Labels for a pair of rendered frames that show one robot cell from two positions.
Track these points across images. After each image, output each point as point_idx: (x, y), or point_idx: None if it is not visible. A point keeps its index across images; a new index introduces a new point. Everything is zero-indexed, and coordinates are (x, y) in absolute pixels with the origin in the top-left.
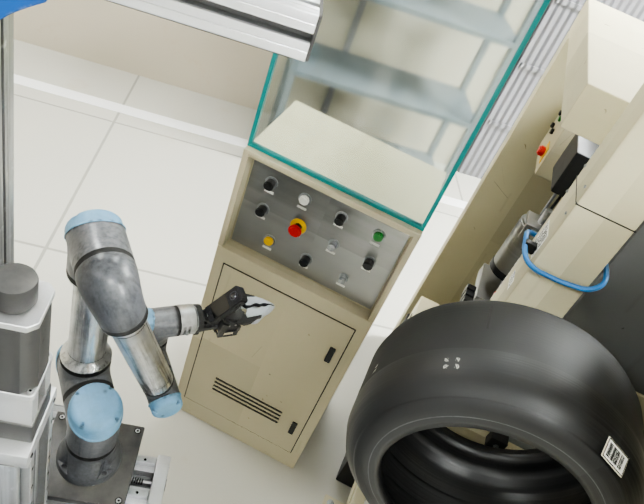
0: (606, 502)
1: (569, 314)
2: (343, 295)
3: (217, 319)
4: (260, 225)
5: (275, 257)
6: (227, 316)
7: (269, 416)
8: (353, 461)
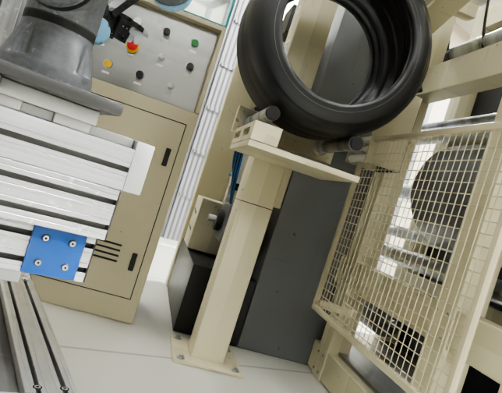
0: (415, 3)
1: (323, 81)
2: (171, 104)
3: (117, 9)
4: (100, 51)
5: (112, 79)
6: (122, 13)
7: (108, 256)
8: (261, 36)
